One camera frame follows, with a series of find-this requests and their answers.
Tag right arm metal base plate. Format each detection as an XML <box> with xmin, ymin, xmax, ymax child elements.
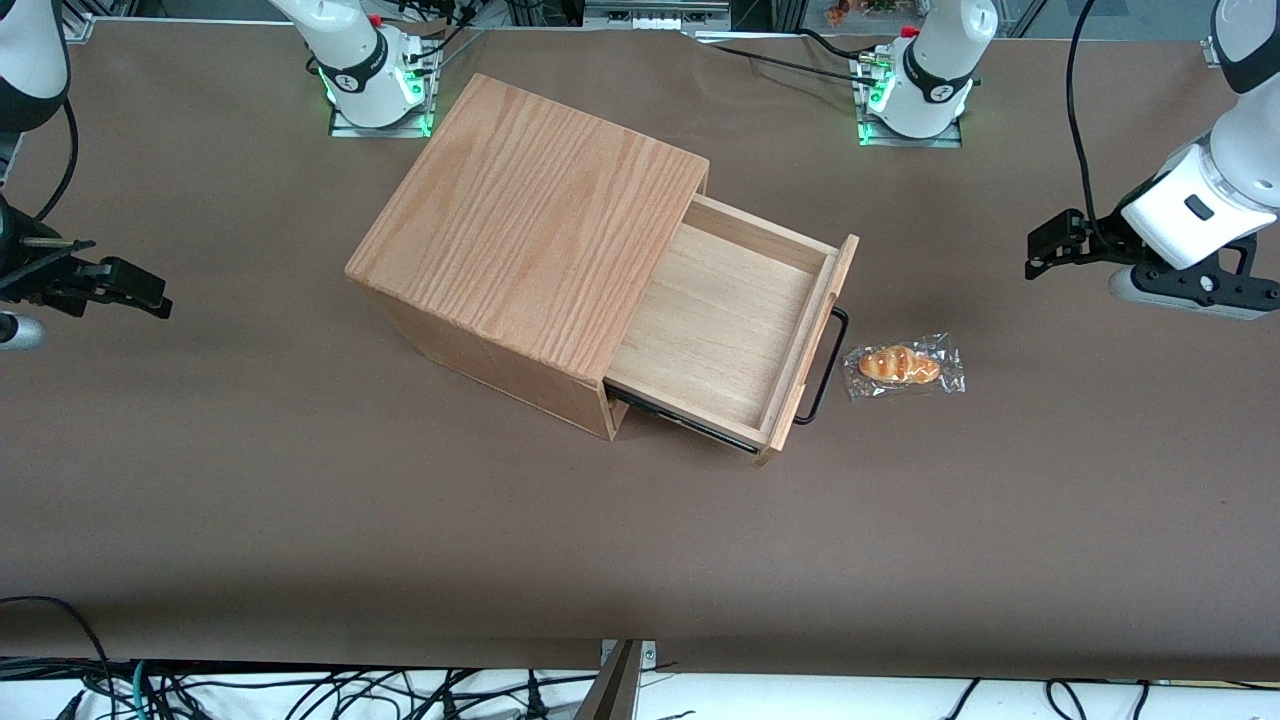
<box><xmin>328</xmin><ymin>45</ymin><xmax>439</xmax><ymax>139</ymax></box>

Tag grey metal rack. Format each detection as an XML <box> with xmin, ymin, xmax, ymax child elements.
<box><xmin>583</xmin><ymin>0</ymin><xmax>733</xmax><ymax>31</ymax></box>

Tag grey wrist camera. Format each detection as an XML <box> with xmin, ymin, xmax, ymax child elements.
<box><xmin>1108</xmin><ymin>262</ymin><xmax>1280</xmax><ymax>322</ymax></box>
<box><xmin>0</xmin><ymin>311</ymin><xmax>49</xmax><ymax>352</ymax></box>

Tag wooden drawer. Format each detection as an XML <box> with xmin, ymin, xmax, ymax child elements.
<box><xmin>603</xmin><ymin>193</ymin><xmax>861</xmax><ymax>469</ymax></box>

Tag brown camera stand post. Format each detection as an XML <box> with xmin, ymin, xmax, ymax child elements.
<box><xmin>575</xmin><ymin>640</ymin><xmax>643</xmax><ymax>720</ymax></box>

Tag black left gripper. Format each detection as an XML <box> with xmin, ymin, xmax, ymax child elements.
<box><xmin>1026</xmin><ymin>205</ymin><xmax>1161</xmax><ymax>280</ymax></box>

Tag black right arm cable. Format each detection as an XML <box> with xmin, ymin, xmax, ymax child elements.
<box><xmin>35</xmin><ymin>95</ymin><xmax>81</xmax><ymax>223</ymax></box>

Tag wrapped bread roll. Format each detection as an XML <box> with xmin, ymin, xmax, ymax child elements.
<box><xmin>842</xmin><ymin>332</ymin><xmax>968</xmax><ymax>403</ymax></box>

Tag long black table cable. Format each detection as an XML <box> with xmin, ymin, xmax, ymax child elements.
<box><xmin>685</xmin><ymin>30</ymin><xmax>881</xmax><ymax>89</ymax></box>

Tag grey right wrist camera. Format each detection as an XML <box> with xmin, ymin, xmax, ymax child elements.
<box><xmin>0</xmin><ymin>311</ymin><xmax>49</xmax><ymax>352</ymax></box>

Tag small metal bracket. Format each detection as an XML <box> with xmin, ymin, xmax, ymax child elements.
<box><xmin>600</xmin><ymin>639</ymin><xmax>658</xmax><ymax>671</ymax></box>

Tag short black table cable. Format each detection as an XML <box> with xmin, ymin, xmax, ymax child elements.
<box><xmin>795</xmin><ymin>27</ymin><xmax>871</xmax><ymax>63</ymax></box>

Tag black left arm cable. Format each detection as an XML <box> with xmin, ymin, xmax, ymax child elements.
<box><xmin>1063</xmin><ymin>0</ymin><xmax>1105</xmax><ymax>233</ymax></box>

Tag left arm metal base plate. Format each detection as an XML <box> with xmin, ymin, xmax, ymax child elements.
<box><xmin>853</xmin><ymin>52</ymin><xmax>964</xmax><ymax>149</ymax></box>

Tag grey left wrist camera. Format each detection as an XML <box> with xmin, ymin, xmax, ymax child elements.
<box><xmin>1108</xmin><ymin>262</ymin><xmax>1280</xmax><ymax>322</ymax></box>

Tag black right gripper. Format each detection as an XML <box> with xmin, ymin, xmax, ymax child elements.
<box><xmin>0</xmin><ymin>198</ymin><xmax>174</xmax><ymax>322</ymax></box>

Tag wooden drawer cabinet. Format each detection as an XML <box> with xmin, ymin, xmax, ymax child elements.
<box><xmin>345</xmin><ymin>72</ymin><xmax>711</xmax><ymax>441</ymax></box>

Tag black looped floor cable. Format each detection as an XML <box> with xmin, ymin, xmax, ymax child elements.
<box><xmin>0</xmin><ymin>596</ymin><xmax>117</xmax><ymax>720</ymax></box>

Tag black metal drawer handle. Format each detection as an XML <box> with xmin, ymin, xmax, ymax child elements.
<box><xmin>793</xmin><ymin>305</ymin><xmax>851</xmax><ymax>426</ymax></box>

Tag black right base cables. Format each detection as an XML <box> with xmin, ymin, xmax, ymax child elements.
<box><xmin>405</xmin><ymin>0</ymin><xmax>481</xmax><ymax>76</ymax></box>

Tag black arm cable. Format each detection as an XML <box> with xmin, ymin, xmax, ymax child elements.
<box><xmin>35</xmin><ymin>95</ymin><xmax>81</xmax><ymax>223</ymax></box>
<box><xmin>1063</xmin><ymin>0</ymin><xmax>1105</xmax><ymax>233</ymax></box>

